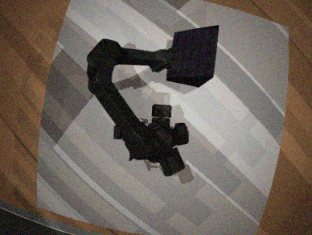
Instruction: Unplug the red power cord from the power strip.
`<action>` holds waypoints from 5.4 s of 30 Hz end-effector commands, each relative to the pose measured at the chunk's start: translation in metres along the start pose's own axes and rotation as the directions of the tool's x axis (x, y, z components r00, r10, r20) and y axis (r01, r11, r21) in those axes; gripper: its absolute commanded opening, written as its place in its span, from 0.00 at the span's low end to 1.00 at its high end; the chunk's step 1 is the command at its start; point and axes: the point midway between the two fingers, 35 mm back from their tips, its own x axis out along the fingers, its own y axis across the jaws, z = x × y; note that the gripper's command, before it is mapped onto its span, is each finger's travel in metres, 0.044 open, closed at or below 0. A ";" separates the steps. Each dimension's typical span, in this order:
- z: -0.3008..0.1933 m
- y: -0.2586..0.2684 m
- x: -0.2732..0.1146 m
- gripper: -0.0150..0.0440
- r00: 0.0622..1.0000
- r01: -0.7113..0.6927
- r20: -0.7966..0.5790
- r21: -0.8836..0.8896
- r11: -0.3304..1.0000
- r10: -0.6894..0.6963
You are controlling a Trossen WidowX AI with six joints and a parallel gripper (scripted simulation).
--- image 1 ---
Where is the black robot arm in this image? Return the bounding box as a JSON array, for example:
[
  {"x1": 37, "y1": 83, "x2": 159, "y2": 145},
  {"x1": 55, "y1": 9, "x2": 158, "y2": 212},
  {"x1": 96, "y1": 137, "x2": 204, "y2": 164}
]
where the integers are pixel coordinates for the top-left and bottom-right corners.
[{"x1": 87, "y1": 39, "x2": 189, "y2": 176}]

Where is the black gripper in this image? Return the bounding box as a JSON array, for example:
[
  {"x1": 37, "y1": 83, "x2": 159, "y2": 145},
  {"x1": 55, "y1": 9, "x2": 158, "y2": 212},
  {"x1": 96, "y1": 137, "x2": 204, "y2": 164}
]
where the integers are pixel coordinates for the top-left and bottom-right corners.
[{"x1": 150, "y1": 105, "x2": 172, "y2": 163}]

